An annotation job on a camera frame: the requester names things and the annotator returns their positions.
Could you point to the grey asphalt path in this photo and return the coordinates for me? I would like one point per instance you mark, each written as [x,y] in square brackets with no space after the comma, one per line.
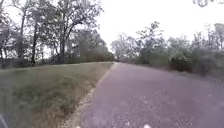
[146,96]

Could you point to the row of trees and bushes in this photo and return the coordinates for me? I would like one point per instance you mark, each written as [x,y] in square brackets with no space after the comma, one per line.
[176,53]

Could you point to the grass verge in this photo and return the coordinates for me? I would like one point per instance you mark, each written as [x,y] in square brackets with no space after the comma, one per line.
[43,90]

